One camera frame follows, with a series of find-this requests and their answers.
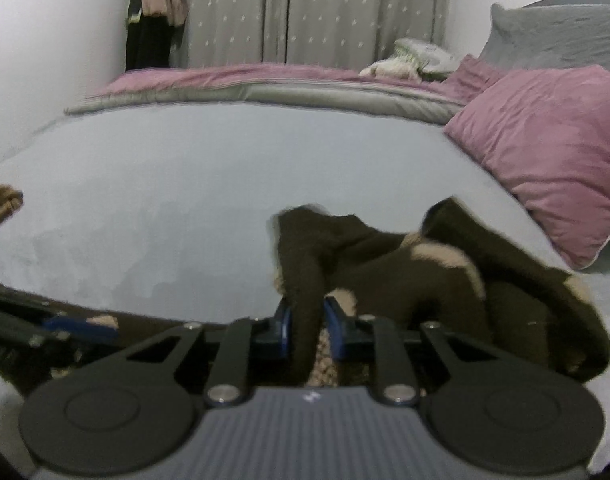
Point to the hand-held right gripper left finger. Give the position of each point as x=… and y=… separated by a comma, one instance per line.
x=283, y=332

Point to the brown sweater with beige spots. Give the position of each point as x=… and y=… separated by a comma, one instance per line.
x=385, y=280

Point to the grey star print curtain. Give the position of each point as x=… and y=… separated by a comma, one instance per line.
x=325, y=15

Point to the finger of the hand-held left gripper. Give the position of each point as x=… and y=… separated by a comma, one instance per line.
x=80, y=327

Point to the cream plush toy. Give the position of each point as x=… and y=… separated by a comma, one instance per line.
x=385, y=67

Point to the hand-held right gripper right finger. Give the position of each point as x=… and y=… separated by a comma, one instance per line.
x=332, y=330

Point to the large pink pillow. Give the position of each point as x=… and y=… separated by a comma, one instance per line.
x=550, y=150

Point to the small pink pillow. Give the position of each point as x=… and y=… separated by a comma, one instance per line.
x=472, y=75

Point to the pink and grey duvet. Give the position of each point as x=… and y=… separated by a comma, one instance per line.
x=265, y=87

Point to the black hanging garment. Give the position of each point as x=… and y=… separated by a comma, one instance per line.
x=147, y=42

